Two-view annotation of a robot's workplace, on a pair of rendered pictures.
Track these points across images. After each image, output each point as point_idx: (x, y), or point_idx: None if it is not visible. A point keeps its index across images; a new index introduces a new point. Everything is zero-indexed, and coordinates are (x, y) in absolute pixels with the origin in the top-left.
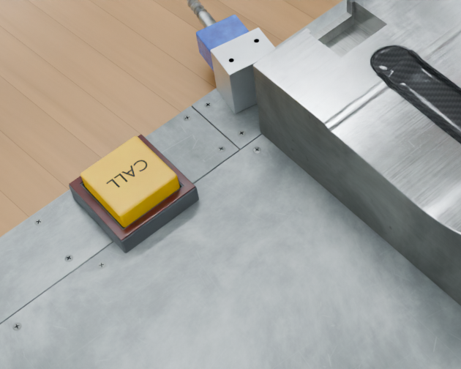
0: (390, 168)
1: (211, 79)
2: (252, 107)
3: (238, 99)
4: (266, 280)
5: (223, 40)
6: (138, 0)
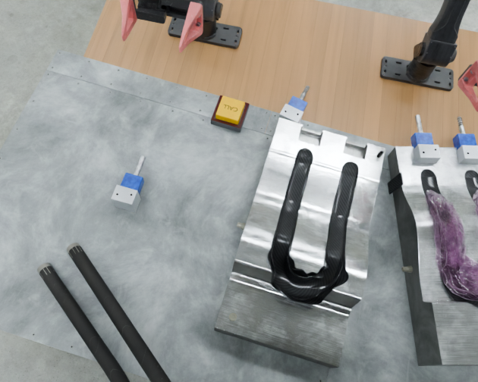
0: (265, 173)
1: None
2: None
3: None
4: (224, 164)
5: (294, 104)
6: (303, 71)
